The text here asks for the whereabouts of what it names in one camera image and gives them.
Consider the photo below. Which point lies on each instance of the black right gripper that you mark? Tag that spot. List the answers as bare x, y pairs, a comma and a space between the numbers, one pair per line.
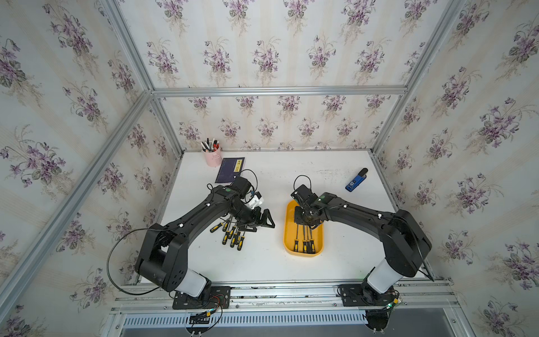
297, 220

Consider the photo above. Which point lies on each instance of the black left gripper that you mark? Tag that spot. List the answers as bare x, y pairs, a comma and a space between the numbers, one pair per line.
252, 221

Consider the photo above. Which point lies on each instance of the file tool moved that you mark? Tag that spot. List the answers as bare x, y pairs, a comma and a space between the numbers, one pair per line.
296, 241
312, 244
305, 241
308, 236

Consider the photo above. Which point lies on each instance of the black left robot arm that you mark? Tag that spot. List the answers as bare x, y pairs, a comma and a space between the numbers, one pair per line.
163, 257

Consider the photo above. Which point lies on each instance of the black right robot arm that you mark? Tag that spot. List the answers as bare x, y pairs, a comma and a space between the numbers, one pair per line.
404, 242

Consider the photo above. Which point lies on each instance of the yellow plastic storage tray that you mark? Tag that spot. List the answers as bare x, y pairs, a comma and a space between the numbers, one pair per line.
301, 240

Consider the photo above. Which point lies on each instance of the blue black stapler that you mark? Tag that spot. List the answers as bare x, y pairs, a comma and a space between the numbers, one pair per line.
357, 180

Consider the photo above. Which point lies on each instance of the dark purple notebook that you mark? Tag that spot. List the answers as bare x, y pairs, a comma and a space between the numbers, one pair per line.
229, 169

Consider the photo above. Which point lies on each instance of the pink pen cup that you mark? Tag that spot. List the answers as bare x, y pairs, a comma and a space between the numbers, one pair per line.
214, 158

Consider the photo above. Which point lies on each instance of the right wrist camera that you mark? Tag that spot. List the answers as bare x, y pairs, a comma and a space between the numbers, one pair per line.
304, 196

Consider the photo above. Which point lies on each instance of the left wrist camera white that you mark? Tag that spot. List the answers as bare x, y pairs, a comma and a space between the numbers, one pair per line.
255, 201

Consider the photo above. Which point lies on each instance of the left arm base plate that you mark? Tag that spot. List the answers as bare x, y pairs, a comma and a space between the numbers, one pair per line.
202, 297

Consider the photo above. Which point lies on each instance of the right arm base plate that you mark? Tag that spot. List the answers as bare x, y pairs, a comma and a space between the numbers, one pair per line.
363, 295

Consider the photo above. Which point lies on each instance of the aluminium front rail frame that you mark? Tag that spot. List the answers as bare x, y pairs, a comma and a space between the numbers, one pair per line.
291, 304

